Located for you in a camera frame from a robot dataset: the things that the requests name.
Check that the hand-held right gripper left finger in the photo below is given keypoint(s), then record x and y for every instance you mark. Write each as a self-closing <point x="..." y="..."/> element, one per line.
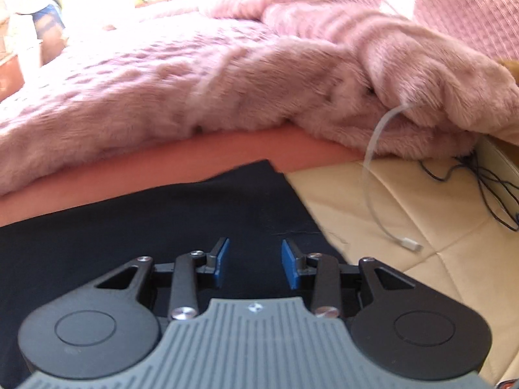
<point x="221" y="263"/>

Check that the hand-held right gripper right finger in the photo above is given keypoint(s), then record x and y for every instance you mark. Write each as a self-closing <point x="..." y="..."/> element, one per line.
<point x="290" y="263"/>

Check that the black pants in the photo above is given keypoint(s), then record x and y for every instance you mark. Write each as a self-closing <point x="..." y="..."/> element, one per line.
<point x="101" y="231"/>

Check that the salmon mattress sheet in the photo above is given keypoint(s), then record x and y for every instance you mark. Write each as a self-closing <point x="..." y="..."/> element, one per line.
<point x="243" y="146"/>

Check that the pink fluffy blanket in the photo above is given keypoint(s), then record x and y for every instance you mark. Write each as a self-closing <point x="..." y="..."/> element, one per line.
<point x="162" y="89"/>

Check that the pink storage box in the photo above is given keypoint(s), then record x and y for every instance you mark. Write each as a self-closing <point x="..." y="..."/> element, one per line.
<point x="10" y="77"/>

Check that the blue cloth bundle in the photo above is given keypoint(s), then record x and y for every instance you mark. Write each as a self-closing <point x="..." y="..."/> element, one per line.
<point x="50" y="18"/>

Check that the pink quilted headboard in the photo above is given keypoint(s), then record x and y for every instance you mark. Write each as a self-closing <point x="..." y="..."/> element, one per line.
<point x="466" y="8"/>

